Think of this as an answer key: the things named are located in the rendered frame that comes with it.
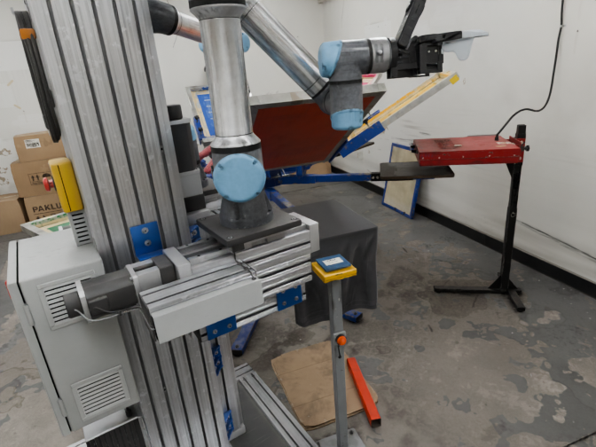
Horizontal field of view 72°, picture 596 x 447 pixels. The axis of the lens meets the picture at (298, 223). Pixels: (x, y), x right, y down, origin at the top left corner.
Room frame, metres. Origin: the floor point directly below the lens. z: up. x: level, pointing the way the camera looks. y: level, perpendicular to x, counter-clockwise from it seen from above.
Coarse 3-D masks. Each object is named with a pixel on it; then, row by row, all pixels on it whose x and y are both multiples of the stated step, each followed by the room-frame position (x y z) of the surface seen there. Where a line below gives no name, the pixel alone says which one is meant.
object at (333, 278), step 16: (320, 272) 1.32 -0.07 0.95; (336, 272) 1.31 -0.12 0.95; (352, 272) 1.32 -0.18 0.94; (336, 288) 1.34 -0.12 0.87; (336, 304) 1.34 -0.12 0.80; (336, 320) 1.34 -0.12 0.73; (336, 336) 1.33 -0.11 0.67; (336, 352) 1.34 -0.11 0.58; (336, 368) 1.34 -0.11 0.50; (336, 384) 1.34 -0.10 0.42; (336, 400) 1.35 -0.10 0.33; (336, 416) 1.36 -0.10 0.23; (336, 432) 1.37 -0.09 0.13
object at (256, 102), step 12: (372, 84) 1.78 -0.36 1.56; (384, 84) 1.79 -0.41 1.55; (252, 96) 1.62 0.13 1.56; (264, 96) 1.63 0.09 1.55; (276, 96) 1.65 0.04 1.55; (288, 96) 1.66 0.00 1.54; (300, 96) 1.67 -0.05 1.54; (372, 96) 1.79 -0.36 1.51; (252, 108) 1.62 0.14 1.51; (252, 120) 1.71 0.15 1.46; (348, 132) 2.08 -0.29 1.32; (276, 168) 2.29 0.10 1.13
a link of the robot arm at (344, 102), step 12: (336, 84) 0.96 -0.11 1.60; (348, 84) 0.95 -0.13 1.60; (360, 84) 0.97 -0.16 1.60; (336, 96) 0.96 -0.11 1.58; (348, 96) 0.95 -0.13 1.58; (360, 96) 0.96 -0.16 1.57; (336, 108) 0.96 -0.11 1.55; (348, 108) 0.95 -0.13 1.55; (360, 108) 0.96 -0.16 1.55; (336, 120) 0.96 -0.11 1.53; (348, 120) 0.95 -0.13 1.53; (360, 120) 0.96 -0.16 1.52
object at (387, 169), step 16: (288, 176) 2.86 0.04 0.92; (304, 176) 2.84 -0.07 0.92; (320, 176) 2.82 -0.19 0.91; (336, 176) 2.80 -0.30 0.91; (352, 176) 2.78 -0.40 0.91; (368, 176) 2.75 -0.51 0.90; (384, 176) 2.56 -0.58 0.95; (400, 176) 2.53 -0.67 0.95; (416, 176) 2.51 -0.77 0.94; (432, 176) 2.49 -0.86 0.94; (448, 176) 2.47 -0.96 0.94
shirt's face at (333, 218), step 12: (312, 204) 2.11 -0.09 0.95; (324, 204) 2.10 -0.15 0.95; (336, 204) 2.08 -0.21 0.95; (312, 216) 1.92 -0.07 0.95; (324, 216) 1.90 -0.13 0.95; (336, 216) 1.89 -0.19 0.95; (348, 216) 1.88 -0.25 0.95; (360, 216) 1.86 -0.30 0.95; (324, 228) 1.75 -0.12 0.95; (336, 228) 1.74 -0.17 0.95; (348, 228) 1.73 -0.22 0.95; (360, 228) 1.71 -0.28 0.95
